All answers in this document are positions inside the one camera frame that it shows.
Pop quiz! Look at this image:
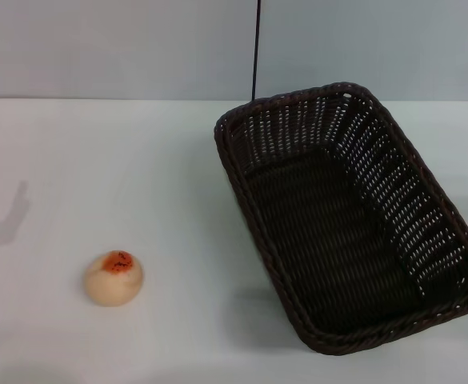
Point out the black woven plastic basket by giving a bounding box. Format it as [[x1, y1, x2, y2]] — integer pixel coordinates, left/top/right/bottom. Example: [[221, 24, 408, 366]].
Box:
[[213, 82, 468, 356]]

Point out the peach with orange spot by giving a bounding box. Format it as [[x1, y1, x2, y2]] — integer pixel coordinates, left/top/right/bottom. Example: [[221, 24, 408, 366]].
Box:
[[83, 250, 145, 308]]

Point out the thin black vertical strip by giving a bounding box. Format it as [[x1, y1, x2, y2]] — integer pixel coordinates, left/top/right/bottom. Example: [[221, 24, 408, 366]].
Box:
[[250, 0, 263, 101]]

